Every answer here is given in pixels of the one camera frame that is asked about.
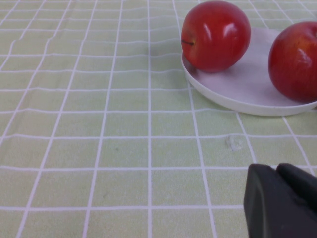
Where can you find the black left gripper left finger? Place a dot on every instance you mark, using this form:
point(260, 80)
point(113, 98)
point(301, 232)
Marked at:
point(272, 215)

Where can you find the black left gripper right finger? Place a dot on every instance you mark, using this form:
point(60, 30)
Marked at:
point(302, 183)

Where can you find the red apple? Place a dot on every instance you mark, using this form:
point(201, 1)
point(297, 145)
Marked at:
point(294, 64)
point(215, 44)

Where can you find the white plate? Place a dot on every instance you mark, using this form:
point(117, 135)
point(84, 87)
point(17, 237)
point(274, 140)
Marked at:
point(247, 86)

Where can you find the green checked tablecloth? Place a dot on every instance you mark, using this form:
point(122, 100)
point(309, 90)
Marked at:
point(99, 124)

